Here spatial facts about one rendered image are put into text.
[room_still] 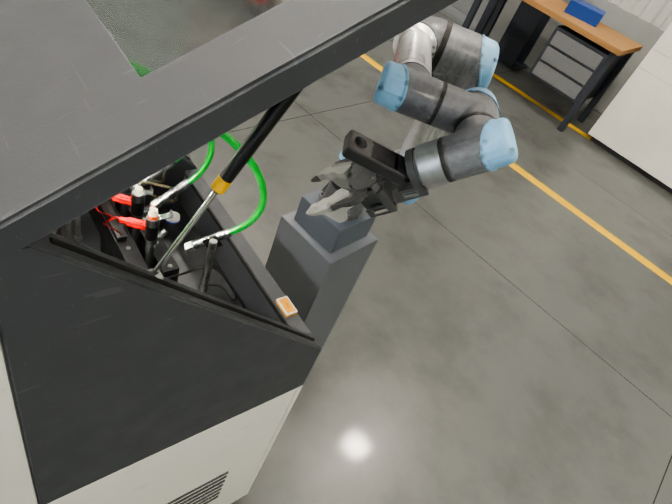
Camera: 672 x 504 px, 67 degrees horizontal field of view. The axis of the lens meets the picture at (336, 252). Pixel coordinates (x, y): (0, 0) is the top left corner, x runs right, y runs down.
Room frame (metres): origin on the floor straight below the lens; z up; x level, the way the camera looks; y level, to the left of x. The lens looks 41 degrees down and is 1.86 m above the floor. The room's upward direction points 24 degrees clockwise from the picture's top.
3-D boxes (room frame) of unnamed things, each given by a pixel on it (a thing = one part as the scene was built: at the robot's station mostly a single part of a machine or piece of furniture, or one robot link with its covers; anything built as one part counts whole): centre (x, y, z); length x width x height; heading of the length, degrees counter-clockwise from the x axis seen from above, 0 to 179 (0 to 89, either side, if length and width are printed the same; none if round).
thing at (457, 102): (0.86, -0.11, 1.51); 0.11 x 0.11 x 0.08; 6
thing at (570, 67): (5.88, -1.08, 0.51); 1.60 x 0.70 x 1.03; 61
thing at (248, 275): (0.92, 0.23, 0.87); 0.62 x 0.04 x 0.16; 52
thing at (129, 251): (0.80, 0.47, 0.91); 0.34 x 0.10 x 0.15; 52
